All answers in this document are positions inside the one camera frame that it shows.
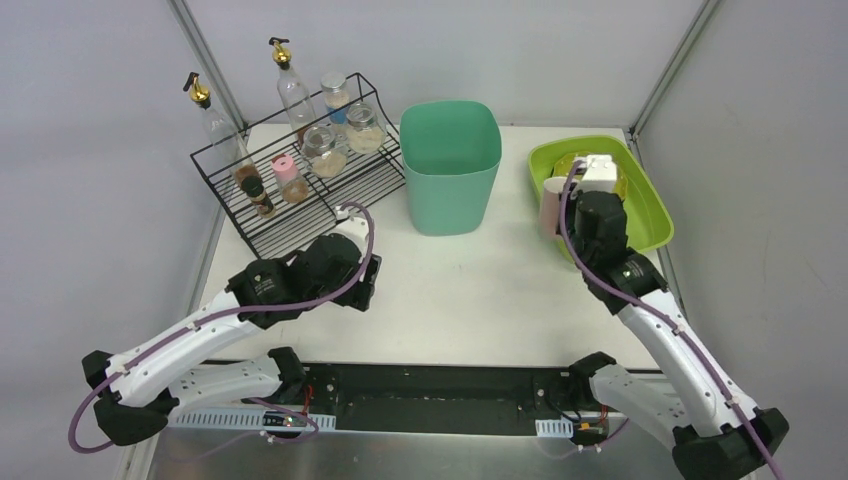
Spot teal plastic bin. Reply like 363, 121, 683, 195
399, 100, 502, 236

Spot glass bottle gold spout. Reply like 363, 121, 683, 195
268, 37, 317, 146

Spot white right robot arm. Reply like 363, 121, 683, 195
559, 191, 789, 479

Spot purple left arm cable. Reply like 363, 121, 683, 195
67, 201, 376, 456

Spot glass jar chrome rim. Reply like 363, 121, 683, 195
346, 101, 387, 154
302, 125, 348, 179

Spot black lid spice jar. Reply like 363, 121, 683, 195
240, 176, 276, 218

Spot black wire rack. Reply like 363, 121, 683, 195
190, 72, 405, 259

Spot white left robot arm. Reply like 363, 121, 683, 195
68, 212, 381, 453

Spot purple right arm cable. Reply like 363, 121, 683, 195
557, 158, 790, 480

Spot lime green plastic tub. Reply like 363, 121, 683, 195
527, 135, 674, 254

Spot glass bottle brown contents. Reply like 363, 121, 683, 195
183, 72, 260, 189

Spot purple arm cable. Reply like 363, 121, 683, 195
67, 201, 376, 456
557, 158, 790, 480

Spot silver lid blue shaker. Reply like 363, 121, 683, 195
321, 72, 350, 126

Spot pink lid spice jar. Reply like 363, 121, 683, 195
271, 154, 310, 204

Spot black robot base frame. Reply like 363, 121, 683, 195
266, 363, 602, 436

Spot pink white mug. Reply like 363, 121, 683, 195
538, 176, 567, 239

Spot green dotted small plate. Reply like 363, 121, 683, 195
550, 151, 628, 200

